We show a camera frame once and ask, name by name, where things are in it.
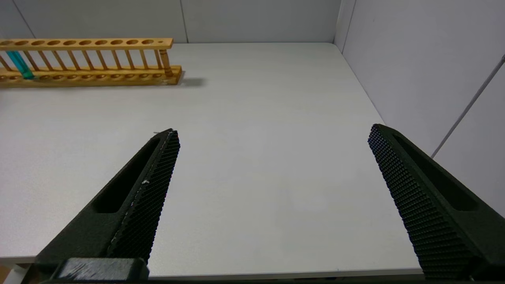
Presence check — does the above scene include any blue pigment test tube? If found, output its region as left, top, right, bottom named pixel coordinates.
left=6, top=50, right=35, bottom=80

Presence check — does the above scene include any wooden test tube rack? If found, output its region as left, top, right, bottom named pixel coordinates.
left=0, top=38, right=183, bottom=87

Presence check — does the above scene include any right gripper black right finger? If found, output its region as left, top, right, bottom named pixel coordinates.
left=368, top=124, right=505, bottom=284

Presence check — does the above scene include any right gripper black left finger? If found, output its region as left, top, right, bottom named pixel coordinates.
left=22, top=129, right=181, bottom=284

